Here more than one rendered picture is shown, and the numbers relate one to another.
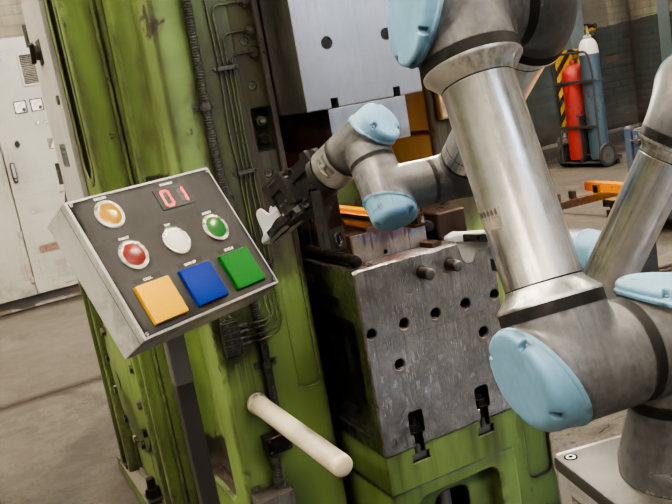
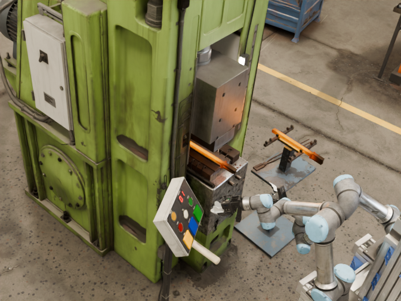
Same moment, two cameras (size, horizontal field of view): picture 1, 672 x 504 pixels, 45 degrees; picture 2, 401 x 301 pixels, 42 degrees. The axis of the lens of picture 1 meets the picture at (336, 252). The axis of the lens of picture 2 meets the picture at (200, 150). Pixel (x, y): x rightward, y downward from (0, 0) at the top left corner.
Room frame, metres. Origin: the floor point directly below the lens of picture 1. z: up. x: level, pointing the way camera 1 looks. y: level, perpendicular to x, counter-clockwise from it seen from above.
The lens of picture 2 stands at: (-0.20, 1.19, 3.25)
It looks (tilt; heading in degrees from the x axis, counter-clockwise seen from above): 41 degrees down; 331
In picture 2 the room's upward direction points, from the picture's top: 6 degrees clockwise
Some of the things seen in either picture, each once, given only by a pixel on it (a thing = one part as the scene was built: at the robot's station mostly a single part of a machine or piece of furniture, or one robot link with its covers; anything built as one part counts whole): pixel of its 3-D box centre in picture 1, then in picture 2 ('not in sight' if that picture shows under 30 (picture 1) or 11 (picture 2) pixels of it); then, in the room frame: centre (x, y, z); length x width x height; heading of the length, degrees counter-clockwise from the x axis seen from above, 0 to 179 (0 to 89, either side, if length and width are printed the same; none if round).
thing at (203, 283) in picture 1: (202, 284); (192, 226); (1.46, 0.25, 1.01); 0.07 x 0.05 x 0.07; 140
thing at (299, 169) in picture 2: not in sight; (283, 169); (1.95, -0.73, 0.68); 0.40 x 0.30 x 0.02; 109
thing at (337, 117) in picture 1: (329, 126); (198, 123); (2.05, -0.04, 1.22); 0.42 x 0.20 x 0.10; 25
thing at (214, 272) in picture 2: not in sight; (210, 264); (1.81, -0.14, 0.01); 0.58 x 0.39 x 0.01; 115
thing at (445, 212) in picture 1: (439, 221); (229, 153); (1.98, -0.26, 0.95); 0.12 x 0.08 x 0.06; 25
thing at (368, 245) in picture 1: (347, 229); (194, 154); (2.05, -0.04, 0.96); 0.42 x 0.20 x 0.09; 25
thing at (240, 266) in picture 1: (240, 269); (197, 213); (1.54, 0.19, 1.01); 0.07 x 0.05 x 0.07; 140
